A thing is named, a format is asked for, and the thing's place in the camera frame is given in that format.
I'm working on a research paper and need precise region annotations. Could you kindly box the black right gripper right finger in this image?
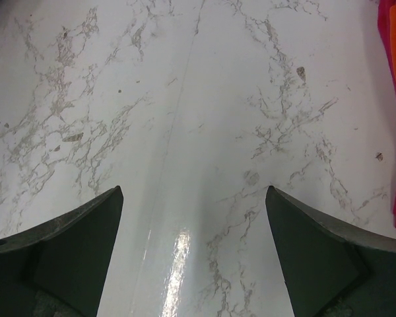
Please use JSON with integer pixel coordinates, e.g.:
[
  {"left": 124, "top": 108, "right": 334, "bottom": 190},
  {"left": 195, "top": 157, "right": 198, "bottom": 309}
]
[{"left": 265, "top": 186, "right": 396, "bottom": 316}]

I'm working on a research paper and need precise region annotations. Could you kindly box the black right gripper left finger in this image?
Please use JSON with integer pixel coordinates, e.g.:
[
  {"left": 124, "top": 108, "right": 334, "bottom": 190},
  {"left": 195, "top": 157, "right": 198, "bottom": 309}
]
[{"left": 0, "top": 186, "right": 123, "bottom": 316}]

